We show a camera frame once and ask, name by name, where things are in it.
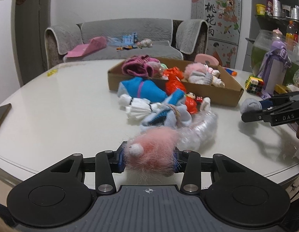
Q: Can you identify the white tissue bundle black band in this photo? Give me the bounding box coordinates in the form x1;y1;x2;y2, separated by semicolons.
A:
125;102;162;120

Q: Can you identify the decorated refrigerator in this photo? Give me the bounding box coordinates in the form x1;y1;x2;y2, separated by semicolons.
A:
191;0;242;69

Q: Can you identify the blue sock with pink band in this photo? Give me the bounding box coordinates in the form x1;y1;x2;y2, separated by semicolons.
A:
117;77;168;103

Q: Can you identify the brown cardboard box tray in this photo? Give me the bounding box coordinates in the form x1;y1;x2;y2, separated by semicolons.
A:
107;62;244;107

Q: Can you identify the glass fish bowl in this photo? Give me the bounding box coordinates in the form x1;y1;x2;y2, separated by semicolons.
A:
250;29;299;85

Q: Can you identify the orange plastic bag bundle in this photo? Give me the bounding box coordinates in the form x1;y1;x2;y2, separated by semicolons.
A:
165;74;187;96

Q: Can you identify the blue toy castle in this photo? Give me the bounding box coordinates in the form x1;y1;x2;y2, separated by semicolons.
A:
122;32;138;46

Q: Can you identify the colourful block strip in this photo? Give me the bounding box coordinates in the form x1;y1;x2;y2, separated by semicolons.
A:
224;68;238;77

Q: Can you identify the grey covered sofa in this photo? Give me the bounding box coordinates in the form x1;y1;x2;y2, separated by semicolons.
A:
45;18;209;68

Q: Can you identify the light blue grey sock bundle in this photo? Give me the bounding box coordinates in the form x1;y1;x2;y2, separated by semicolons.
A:
140;104;192;131

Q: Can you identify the pink polka dot sock bundle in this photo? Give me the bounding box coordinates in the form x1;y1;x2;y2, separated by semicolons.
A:
122;55;161;78

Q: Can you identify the blue white sock bundle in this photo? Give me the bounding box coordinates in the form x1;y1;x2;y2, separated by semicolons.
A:
162;89;187;110

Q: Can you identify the pink fluffy monster plush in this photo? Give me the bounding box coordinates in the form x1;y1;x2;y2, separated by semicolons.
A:
124;127;179;175

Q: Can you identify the orange toy on sofa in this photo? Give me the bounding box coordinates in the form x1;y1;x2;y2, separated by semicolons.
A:
116;46;134;51

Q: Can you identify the colourful building block cube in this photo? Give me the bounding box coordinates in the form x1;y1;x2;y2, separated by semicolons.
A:
245;75;264;95

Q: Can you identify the grey shelf cabinet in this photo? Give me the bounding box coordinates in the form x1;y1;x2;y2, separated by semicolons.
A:
243;0;299;72

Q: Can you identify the orange drink bottle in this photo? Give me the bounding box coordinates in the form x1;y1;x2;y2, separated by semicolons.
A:
286;20;298;42

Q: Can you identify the white cloth with green band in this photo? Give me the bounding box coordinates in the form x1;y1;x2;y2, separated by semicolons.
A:
154;63;168;77

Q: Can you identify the white pink plush on sofa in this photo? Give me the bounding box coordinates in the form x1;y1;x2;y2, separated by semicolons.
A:
137;39;152;48

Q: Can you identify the pink plastic chair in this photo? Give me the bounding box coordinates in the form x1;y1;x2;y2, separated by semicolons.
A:
194;53;219;66

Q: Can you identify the minnie mouse doll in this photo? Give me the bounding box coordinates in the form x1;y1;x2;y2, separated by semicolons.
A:
185;92;211;115

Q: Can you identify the purple water bottle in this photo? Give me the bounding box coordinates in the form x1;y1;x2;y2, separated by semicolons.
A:
257;40;291;95

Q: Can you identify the gold yellow box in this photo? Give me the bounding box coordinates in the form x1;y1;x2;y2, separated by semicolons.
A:
274;84;289;94

